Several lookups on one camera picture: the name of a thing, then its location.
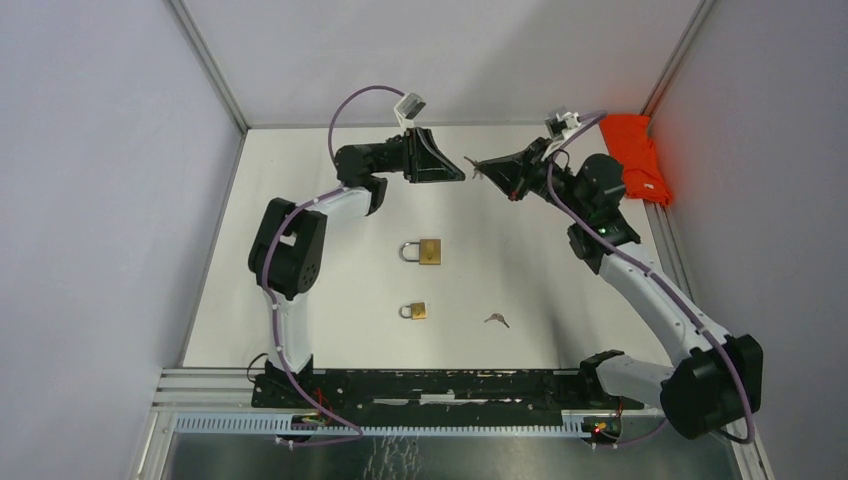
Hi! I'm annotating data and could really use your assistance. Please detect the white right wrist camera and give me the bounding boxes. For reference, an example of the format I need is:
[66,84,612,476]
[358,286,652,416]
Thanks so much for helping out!
[544,107,581,142]

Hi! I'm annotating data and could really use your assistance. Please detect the aluminium corner frame post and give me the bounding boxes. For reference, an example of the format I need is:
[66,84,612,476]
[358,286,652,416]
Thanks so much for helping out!
[640,0,721,117]

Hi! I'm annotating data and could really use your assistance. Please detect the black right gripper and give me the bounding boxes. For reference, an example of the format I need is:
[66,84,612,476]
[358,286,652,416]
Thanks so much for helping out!
[478,137,590,221]

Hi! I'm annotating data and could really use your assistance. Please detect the silver key bunch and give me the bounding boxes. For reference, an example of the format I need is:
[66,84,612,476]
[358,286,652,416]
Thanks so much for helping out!
[464,156,483,179]

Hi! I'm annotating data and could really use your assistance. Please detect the orange folded cloth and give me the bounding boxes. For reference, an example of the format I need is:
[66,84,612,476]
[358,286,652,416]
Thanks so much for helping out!
[599,114,674,207]

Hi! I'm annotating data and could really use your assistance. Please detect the large brass padlock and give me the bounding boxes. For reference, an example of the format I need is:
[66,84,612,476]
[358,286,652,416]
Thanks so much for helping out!
[399,238,442,266]

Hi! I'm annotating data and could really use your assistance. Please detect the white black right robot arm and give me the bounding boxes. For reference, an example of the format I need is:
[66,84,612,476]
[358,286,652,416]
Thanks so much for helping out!
[473,138,764,444]

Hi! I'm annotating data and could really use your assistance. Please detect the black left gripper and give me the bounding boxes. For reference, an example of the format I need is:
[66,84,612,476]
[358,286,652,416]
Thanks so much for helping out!
[368,126,465,183]

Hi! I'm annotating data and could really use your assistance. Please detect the small keys on table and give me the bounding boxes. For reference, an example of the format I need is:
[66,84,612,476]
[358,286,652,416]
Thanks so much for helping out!
[484,313,509,328]

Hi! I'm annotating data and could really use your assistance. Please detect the aluminium front frame rail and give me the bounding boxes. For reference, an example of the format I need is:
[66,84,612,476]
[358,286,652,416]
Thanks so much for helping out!
[130,358,773,479]

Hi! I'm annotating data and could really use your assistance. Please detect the small brass padlock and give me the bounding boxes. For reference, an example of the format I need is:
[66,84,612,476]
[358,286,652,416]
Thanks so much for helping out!
[398,302,427,320]

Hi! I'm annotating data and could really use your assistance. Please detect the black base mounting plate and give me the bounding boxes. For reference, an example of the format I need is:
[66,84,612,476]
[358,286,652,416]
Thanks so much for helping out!
[247,363,644,429]

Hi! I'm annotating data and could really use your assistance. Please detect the left aluminium corner post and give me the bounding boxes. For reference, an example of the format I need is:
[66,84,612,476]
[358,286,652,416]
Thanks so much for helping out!
[164,0,250,135]

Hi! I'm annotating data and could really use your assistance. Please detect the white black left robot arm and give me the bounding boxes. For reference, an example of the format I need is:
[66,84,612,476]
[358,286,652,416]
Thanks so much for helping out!
[248,127,466,408]

